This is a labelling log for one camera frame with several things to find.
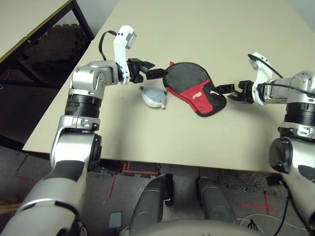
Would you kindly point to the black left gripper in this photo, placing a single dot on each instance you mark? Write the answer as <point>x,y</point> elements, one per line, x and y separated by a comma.
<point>135,71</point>

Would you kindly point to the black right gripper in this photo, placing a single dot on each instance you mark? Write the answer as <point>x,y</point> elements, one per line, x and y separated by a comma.
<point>248,91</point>

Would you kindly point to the grey-blue plush charm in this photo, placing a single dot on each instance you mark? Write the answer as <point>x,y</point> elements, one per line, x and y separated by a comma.
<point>152,98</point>

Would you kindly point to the black red paddle case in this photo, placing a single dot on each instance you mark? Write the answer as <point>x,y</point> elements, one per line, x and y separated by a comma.
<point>204,103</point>

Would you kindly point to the black wooden ping-pong paddle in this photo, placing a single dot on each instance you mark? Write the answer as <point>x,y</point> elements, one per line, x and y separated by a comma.
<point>187,77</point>

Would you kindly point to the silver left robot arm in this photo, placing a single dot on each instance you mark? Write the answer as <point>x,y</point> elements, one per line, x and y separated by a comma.
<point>73,145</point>

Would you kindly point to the black table base bar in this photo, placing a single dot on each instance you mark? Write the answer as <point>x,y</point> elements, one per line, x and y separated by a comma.
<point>273,179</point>

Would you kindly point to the dark foam puzzle mat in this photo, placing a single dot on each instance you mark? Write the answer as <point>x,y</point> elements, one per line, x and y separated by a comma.
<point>56,46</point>

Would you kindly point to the grey right robot leg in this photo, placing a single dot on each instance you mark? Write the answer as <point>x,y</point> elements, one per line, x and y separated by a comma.
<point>214,201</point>

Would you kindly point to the grey robot leg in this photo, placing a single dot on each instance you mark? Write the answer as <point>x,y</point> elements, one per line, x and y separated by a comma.
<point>214,201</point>
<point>147,204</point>

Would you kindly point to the grey left robot leg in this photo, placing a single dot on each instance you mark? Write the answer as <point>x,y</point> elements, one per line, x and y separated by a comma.
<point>147,204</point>

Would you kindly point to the beige black-framed side table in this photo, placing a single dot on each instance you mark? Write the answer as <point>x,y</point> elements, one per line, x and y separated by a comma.
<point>19,22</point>

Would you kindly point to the beige robot torso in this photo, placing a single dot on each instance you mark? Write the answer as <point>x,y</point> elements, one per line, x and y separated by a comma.
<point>197,228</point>

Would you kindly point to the grey floor box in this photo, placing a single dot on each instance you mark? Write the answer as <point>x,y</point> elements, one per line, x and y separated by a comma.
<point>115,220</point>

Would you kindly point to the wooden plank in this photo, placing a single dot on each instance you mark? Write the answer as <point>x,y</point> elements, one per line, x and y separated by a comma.
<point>7,206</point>

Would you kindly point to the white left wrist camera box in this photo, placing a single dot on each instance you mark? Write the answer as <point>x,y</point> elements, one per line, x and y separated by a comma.
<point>121,46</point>

